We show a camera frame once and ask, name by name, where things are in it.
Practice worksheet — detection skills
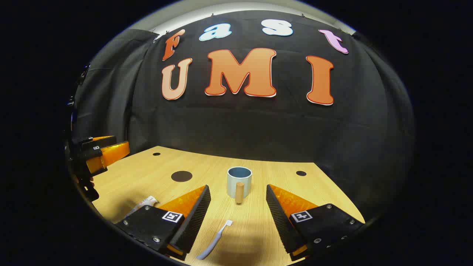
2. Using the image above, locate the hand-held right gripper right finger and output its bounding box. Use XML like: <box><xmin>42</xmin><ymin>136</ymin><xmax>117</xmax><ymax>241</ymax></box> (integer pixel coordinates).
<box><xmin>265</xmin><ymin>184</ymin><xmax>366</xmax><ymax>262</ymax></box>

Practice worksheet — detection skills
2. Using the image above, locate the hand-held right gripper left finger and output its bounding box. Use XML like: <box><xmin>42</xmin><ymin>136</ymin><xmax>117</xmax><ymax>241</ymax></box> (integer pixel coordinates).
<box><xmin>115</xmin><ymin>185</ymin><xmax>212</xmax><ymax>261</ymax></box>

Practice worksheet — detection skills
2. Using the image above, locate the light blue toothbrush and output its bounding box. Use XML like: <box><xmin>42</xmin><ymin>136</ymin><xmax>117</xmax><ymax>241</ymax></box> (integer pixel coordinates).
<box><xmin>196</xmin><ymin>220</ymin><xmax>233</xmax><ymax>260</ymax></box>

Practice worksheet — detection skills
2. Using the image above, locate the dark brown round coaster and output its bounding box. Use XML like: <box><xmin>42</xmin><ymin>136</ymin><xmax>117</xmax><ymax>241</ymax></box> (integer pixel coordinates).
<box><xmin>171</xmin><ymin>171</ymin><xmax>193</xmax><ymax>183</ymax></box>

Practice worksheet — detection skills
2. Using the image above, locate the white toothpaste tube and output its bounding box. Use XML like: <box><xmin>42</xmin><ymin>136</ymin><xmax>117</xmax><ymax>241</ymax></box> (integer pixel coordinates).
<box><xmin>124</xmin><ymin>196</ymin><xmax>159</xmax><ymax>219</ymax></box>

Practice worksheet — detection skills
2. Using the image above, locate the light blue cup wooden handle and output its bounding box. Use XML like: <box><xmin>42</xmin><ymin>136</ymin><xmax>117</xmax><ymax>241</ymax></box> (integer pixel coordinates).
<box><xmin>227</xmin><ymin>166</ymin><xmax>253</xmax><ymax>204</ymax></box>

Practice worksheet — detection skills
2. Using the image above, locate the wooden desktop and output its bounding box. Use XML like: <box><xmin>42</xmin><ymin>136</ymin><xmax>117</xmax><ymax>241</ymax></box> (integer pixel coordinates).
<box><xmin>89</xmin><ymin>146</ymin><xmax>366</xmax><ymax>266</ymax></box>

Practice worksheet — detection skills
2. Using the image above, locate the black backdrop cloth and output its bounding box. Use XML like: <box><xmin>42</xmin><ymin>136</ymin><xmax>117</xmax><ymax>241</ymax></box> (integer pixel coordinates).
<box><xmin>72</xmin><ymin>9</ymin><xmax>416</xmax><ymax>222</ymax></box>

